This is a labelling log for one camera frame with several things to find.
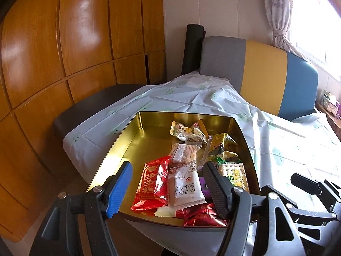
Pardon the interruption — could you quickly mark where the tissue box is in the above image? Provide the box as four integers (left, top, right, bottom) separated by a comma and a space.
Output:
321, 91, 340, 114

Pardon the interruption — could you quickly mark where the cracker packet green label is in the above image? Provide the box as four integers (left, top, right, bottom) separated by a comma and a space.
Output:
217, 161, 250, 192

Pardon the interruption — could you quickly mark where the red foil snack packet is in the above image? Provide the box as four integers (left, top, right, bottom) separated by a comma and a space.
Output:
176, 203, 230, 227

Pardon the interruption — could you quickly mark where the orange clear nut packet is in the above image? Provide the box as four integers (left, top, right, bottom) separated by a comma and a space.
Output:
170, 120, 208, 143

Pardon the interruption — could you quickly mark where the window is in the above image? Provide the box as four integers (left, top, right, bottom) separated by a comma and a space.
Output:
288, 0, 341, 80

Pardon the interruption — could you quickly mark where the gold tin box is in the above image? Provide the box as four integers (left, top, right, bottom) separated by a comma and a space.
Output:
86, 111, 260, 228

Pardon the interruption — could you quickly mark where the gold purple snack packet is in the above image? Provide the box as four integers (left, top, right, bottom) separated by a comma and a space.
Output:
204, 133, 239, 163

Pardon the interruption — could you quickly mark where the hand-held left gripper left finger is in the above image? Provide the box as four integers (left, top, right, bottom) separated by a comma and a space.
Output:
29, 161, 133, 256

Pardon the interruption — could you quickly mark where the small orange white snack packet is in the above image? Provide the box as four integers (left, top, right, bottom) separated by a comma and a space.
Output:
154, 207, 177, 218

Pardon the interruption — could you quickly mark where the white snack packet red trim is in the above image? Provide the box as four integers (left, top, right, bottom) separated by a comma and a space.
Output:
166, 163, 206, 211

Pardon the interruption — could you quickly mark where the dark grey seat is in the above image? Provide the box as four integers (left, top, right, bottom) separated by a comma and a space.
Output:
53, 83, 146, 139

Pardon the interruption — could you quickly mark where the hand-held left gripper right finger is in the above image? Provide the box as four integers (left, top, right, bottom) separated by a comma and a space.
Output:
202, 161, 305, 256

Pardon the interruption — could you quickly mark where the tied pale curtain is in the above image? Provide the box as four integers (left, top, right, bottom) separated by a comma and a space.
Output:
260, 0, 309, 59

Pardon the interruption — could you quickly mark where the white green printed tablecloth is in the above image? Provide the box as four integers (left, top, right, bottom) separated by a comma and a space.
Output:
62, 71, 341, 256

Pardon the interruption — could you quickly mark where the black rolled mat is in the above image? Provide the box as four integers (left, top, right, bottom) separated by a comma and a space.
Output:
181, 23, 206, 76

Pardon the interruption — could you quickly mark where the red snack packet white print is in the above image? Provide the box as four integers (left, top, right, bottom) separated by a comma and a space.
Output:
130, 155, 171, 211

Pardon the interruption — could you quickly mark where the wooden wardrobe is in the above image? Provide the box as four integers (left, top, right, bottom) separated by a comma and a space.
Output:
0, 0, 167, 243

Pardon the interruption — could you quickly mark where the clear cake packet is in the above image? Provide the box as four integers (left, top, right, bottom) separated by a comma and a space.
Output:
168, 143, 203, 166

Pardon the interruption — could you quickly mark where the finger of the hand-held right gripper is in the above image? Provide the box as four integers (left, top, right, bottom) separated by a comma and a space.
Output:
260, 185, 301, 214
290, 173, 324, 192

